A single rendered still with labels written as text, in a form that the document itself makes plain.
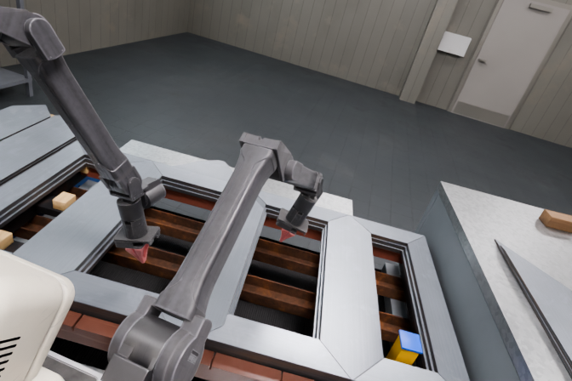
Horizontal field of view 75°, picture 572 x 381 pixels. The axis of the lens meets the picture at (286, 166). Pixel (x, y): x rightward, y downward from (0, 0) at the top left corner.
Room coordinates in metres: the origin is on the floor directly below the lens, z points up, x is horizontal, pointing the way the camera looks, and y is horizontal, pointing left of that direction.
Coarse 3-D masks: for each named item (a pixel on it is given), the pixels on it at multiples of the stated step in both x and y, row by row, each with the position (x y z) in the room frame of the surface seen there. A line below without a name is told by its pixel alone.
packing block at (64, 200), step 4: (64, 192) 1.07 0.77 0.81; (56, 196) 1.03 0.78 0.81; (60, 196) 1.04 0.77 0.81; (64, 196) 1.04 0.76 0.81; (68, 196) 1.05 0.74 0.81; (72, 196) 1.06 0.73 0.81; (56, 200) 1.02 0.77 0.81; (60, 200) 1.02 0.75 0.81; (64, 200) 1.03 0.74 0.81; (68, 200) 1.03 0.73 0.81; (72, 200) 1.05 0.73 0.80; (56, 204) 1.01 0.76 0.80; (60, 204) 1.01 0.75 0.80; (64, 204) 1.01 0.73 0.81; (68, 204) 1.03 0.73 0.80; (56, 208) 1.01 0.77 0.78; (60, 208) 1.01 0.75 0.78; (64, 208) 1.01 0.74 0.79
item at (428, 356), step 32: (32, 192) 0.98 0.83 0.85; (192, 192) 1.25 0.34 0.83; (0, 224) 0.83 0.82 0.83; (320, 224) 1.25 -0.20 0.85; (96, 256) 0.80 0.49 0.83; (320, 256) 1.07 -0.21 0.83; (320, 288) 0.89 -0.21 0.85; (416, 288) 1.01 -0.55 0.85; (320, 320) 0.77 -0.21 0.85; (416, 320) 0.88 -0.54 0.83; (224, 352) 0.61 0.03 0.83
